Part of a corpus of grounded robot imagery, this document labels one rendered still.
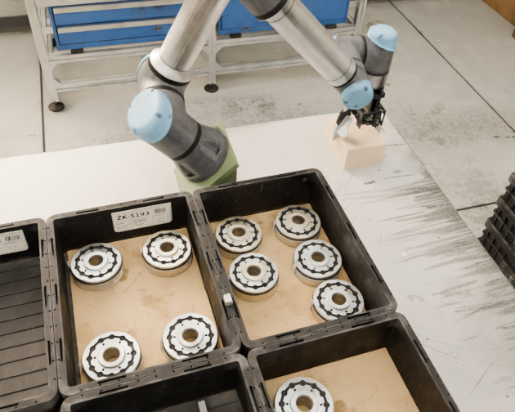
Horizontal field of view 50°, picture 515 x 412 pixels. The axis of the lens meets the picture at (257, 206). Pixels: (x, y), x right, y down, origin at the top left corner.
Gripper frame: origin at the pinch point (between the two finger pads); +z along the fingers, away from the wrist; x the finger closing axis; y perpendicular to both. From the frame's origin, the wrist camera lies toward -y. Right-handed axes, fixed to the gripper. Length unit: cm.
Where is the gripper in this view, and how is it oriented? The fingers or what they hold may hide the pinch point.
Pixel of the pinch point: (354, 135)
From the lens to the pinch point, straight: 166.9
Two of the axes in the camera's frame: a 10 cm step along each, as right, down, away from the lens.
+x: 9.6, -1.7, 2.3
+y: 2.8, 7.1, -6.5
